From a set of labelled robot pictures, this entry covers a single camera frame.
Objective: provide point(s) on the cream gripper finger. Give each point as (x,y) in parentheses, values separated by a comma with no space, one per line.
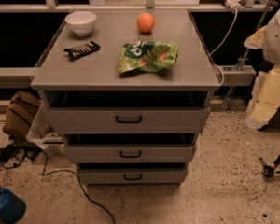
(256,40)
(265,98)

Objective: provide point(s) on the grey drawer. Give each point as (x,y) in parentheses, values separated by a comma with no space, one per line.
(127,120)
(128,177)
(130,154)

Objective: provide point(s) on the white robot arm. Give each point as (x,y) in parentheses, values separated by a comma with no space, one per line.
(271,46)

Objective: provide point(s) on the grey drawer cabinet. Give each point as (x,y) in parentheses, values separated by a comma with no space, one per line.
(95,82)

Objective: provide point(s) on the grey top drawer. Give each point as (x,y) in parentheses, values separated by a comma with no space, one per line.
(127,120)

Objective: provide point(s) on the grey bottom drawer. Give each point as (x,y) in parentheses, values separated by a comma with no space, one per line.
(128,177)

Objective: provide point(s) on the metal stand pole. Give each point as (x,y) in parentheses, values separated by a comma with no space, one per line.
(248,4)

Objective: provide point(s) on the black wheeled cart base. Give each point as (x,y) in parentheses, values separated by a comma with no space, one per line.
(269,171)

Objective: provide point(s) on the orange fruit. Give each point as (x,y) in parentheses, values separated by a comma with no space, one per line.
(145,22)

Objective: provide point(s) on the green chip bag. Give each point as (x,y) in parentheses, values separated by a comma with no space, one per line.
(147,56)

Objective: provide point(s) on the white bowl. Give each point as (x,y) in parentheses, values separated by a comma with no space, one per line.
(81,23)

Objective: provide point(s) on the dark chocolate bar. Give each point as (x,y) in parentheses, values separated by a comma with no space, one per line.
(82,50)

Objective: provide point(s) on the clear plastic bin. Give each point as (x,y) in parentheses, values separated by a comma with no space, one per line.
(42,134)

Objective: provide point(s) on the brown backpack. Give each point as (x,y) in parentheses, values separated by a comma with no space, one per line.
(20,115)

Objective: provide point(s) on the blue jug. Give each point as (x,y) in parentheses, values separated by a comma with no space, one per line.
(12,208)

